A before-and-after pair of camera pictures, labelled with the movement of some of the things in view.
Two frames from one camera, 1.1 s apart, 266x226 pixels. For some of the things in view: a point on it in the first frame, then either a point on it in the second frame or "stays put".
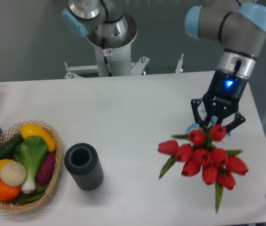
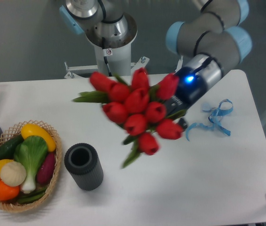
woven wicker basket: x=12 y=205 stays put
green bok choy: x=31 y=151 stays put
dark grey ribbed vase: x=82 y=160 stays put
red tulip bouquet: x=205 y=154 -> x=144 y=109
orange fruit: x=4 y=192 stays put
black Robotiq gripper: x=222 y=95 -> x=191 y=90
